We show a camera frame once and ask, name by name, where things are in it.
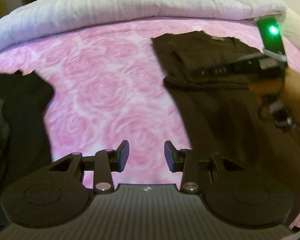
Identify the dark brown garment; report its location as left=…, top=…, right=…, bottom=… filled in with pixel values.
left=163, top=76, right=300, bottom=230

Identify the pale grey quilt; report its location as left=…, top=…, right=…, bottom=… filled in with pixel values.
left=0, top=0, right=288, bottom=61

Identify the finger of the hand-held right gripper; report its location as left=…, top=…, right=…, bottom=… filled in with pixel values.
left=196, top=53, right=262, bottom=78

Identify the person's right hand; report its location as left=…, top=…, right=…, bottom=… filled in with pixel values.
left=247, top=66, right=300, bottom=127

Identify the black shirt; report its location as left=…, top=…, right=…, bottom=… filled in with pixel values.
left=151, top=30, right=264, bottom=87

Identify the pink rose-print blanket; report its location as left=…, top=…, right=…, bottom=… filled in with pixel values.
left=0, top=16, right=300, bottom=230

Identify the cream pillow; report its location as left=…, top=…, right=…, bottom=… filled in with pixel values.
left=281, top=7, right=300, bottom=64

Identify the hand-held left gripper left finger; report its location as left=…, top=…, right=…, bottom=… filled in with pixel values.
left=49, top=140, right=130, bottom=194

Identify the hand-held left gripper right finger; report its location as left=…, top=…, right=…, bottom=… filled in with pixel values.
left=164, top=140, right=243, bottom=194

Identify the black garment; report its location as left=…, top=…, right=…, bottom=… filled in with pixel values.
left=0, top=69, right=56, bottom=232

